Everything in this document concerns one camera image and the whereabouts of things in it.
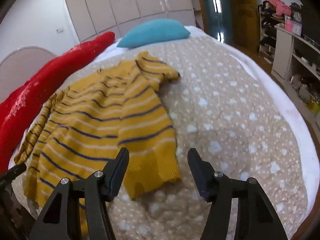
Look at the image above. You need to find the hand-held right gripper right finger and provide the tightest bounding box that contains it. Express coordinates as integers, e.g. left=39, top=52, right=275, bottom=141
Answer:
left=187, top=148, right=288, bottom=240

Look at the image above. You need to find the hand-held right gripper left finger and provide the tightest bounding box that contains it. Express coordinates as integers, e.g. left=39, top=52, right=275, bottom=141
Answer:
left=29, top=147, right=130, bottom=240

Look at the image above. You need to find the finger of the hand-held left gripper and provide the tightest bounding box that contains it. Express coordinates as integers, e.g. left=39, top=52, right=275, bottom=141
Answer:
left=0, top=164, right=27, bottom=180

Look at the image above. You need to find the yellow striped sweater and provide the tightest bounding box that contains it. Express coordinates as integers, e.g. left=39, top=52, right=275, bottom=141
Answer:
left=14, top=51, right=182, bottom=232

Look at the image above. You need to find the pink clothes pile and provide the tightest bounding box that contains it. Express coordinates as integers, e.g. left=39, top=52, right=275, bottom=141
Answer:
left=266, top=0, right=292, bottom=16

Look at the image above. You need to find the beige spotted blanket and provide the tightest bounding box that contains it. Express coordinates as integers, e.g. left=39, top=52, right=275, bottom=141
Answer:
left=10, top=36, right=309, bottom=240

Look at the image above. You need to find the red long pillow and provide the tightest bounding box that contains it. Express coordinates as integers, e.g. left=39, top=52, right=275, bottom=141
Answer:
left=0, top=32, right=115, bottom=173

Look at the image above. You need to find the grey rounded headboard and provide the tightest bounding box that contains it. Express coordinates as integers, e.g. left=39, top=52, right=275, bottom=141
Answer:
left=0, top=46, right=58, bottom=103

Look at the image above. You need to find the white bed sheet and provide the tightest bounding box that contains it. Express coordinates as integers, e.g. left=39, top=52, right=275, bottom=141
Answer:
left=9, top=25, right=320, bottom=230

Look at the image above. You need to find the teal pillow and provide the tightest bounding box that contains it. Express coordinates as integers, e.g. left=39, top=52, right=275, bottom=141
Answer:
left=116, top=19, right=191, bottom=48

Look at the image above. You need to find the white shelf unit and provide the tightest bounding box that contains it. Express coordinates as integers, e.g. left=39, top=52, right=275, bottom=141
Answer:
left=271, top=25, right=320, bottom=110

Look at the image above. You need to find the yellow wooden door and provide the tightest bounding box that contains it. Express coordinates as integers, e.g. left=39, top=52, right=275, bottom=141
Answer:
left=229, top=0, right=259, bottom=53

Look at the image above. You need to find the pink box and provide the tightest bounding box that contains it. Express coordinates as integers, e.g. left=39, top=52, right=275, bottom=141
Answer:
left=285, top=16, right=302, bottom=36

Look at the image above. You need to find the white glossy wardrobe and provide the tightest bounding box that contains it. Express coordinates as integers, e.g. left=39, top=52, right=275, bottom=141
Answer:
left=61, top=0, right=195, bottom=43

